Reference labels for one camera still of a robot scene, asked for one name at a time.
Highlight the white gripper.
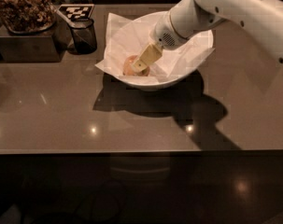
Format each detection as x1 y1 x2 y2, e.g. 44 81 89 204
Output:
131 12 188 73

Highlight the red yellow apple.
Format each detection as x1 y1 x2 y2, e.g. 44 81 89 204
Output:
122 55 150 77

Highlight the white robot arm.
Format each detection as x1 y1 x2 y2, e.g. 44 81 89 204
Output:
132 0 283 73

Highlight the white bowl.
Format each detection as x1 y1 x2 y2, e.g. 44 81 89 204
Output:
111 10 215 92

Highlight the white paper liner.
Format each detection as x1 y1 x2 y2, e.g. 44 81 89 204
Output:
94 6 216 81

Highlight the black mesh cup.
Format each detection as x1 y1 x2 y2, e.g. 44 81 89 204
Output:
68 19 97 54

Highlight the black white marker tag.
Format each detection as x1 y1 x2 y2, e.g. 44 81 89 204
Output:
57 4 94 21

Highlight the dark metal box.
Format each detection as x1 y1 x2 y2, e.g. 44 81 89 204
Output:
0 17 72 63

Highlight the clear jar of snacks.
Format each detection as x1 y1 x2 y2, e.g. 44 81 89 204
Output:
0 0 56 35

